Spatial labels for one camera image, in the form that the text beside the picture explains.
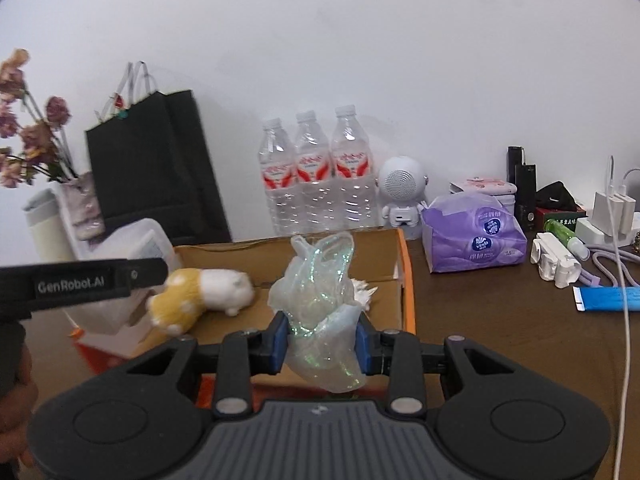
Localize dried pink flowers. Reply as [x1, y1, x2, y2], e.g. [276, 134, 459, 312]
[0, 48, 82, 189]

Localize white robot speaker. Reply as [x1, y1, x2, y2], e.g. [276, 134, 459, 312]
[375, 155, 431, 241]

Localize blue tube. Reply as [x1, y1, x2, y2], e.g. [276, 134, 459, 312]
[572, 284, 640, 314]

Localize green bottle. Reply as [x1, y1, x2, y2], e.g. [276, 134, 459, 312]
[543, 218, 591, 261]

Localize white power strip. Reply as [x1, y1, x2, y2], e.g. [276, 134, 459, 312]
[574, 211, 640, 249]

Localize tall black box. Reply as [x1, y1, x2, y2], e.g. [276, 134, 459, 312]
[507, 145, 525, 197]

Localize purple tissue pack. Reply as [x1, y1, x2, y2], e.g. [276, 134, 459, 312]
[420, 193, 529, 275]

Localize red green box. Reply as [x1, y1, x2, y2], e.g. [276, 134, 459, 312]
[534, 204, 589, 234]

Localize black paper bag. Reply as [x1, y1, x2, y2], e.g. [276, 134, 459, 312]
[84, 61, 234, 247]

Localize white folding device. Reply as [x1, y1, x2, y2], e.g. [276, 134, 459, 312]
[530, 232, 584, 290]

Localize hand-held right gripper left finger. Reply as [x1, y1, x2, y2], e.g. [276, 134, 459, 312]
[125, 312, 292, 422]

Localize white charger block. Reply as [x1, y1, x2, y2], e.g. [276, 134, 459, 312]
[592, 190, 637, 236]

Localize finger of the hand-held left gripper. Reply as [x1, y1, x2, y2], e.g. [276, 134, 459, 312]
[127, 257, 170, 293]

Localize purple cable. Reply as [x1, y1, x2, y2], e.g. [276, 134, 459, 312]
[577, 242, 640, 289]

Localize pink white tin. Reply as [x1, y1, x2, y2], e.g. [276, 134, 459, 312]
[448, 175, 519, 222]

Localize white cylindrical vase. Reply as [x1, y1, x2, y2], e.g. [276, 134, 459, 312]
[22, 186, 84, 264]

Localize yellow white plush toy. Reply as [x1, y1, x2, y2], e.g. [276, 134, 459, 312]
[145, 268, 257, 337]

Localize white plastic packet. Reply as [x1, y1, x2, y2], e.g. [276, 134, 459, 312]
[64, 217, 177, 337]

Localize crumpled white tissue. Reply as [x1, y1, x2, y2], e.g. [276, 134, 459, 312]
[350, 276, 379, 312]

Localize person's left hand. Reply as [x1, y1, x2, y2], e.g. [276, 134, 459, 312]
[0, 347, 39, 478]

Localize mottled purple wrapping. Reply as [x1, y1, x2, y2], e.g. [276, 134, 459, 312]
[60, 171, 107, 241]

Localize black cloth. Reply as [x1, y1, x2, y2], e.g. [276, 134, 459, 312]
[534, 181, 577, 211]

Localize clear water bottle red label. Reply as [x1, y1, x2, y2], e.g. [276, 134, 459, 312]
[329, 104, 379, 234]
[257, 117, 302, 237]
[292, 109, 334, 236]

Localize white cable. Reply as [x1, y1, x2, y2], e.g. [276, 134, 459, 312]
[605, 154, 640, 480]

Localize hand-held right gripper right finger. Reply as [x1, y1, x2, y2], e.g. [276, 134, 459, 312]
[355, 312, 517, 419]

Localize iridescent plastic bag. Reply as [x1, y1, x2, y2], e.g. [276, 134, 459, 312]
[269, 233, 369, 394]

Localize orange cardboard box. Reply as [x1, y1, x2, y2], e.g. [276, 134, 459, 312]
[74, 227, 417, 411]

